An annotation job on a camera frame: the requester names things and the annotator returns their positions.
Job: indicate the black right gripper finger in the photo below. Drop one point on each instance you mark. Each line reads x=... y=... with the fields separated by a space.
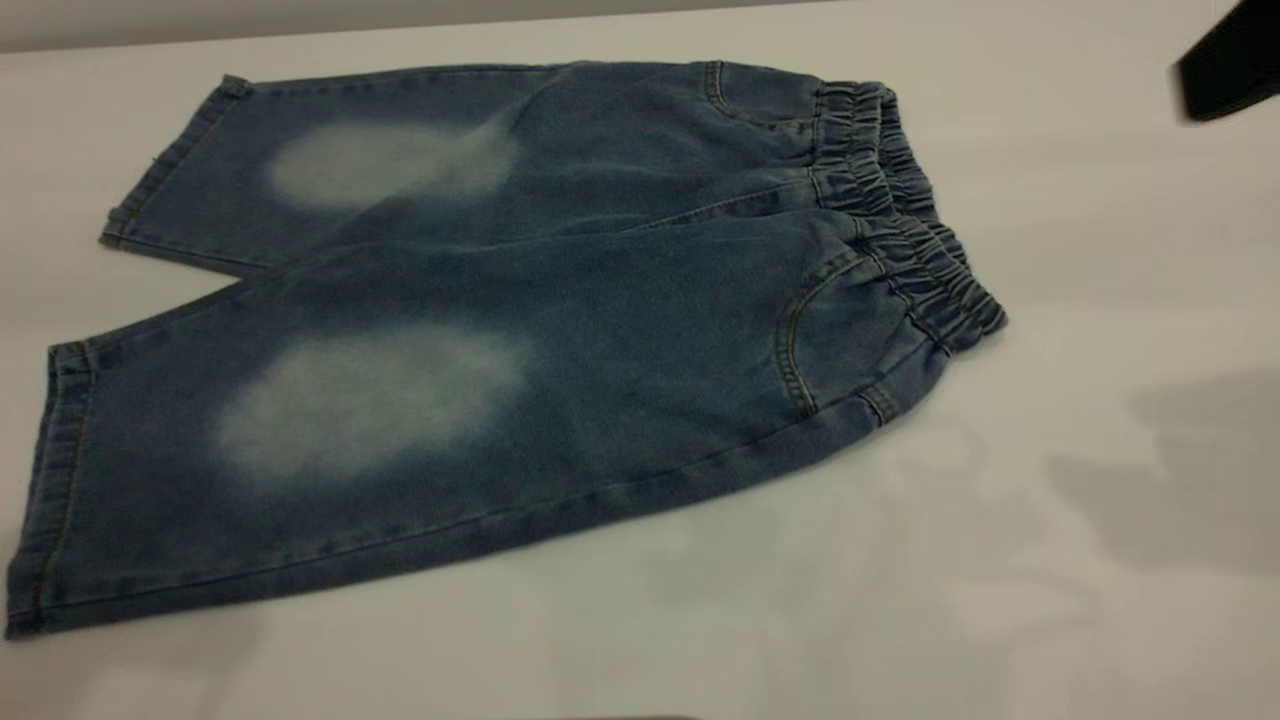
x=1235 y=60

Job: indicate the blue denim pants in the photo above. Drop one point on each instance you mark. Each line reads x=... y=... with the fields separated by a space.
x=600 y=350

